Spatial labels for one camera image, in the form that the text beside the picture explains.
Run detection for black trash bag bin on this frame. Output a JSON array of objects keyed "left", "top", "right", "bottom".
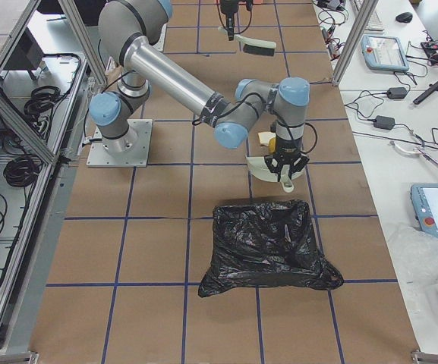
[{"left": 198, "top": 199, "right": 344, "bottom": 298}]

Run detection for black computer mouse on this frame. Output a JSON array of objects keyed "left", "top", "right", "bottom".
[{"left": 395, "top": 11, "right": 413, "bottom": 24}]

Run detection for pale green hand brush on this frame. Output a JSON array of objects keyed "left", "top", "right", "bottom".
[{"left": 232, "top": 35, "right": 276, "bottom": 57}]

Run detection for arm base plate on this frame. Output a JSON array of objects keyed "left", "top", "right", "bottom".
[{"left": 87, "top": 118, "right": 153, "bottom": 168}]

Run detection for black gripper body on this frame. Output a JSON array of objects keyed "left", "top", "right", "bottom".
[
  {"left": 264, "top": 138, "right": 309, "bottom": 178},
  {"left": 222, "top": 11, "right": 236, "bottom": 41}
]

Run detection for coiled black cables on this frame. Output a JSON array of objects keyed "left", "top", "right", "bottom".
[{"left": 4, "top": 157, "right": 33, "bottom": 189}]

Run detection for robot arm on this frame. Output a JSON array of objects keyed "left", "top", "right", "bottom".
[
  {"left": 90, "top": 1, "right": 310, "bottom": 182},
  {"left": 216, "top": 0, "right": 254, "bottom": 41}
]

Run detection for pale green dustpan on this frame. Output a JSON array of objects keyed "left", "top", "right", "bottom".
[{"left": 245, "top": 155, "right": 306, "bottom": 193}]

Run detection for aluminium frame post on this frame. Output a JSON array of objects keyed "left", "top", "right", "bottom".
[{"left": 331, "top": 0, "right": 378, "bottom": 86}]

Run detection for clear plastic bag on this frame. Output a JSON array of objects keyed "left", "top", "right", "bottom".
[{"left": 387, "top": 225, "right": 438, "bottom": 287}]

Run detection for black bar tool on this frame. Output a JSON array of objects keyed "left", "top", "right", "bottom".
[{"left": 413, "top": 81, "right": 438, "bottom": 105}]

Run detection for black power adapter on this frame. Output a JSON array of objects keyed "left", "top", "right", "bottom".
[
  {"left": 386, "top": 87, "right": 408, "bottom": 100},
  {"left": 373, "top": 115, "right": 395, "bottom": 130}
]

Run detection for bread slice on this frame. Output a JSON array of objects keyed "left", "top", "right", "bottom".
[{"left": 257, "top": 131, "right": 276, "bottom": 146}]

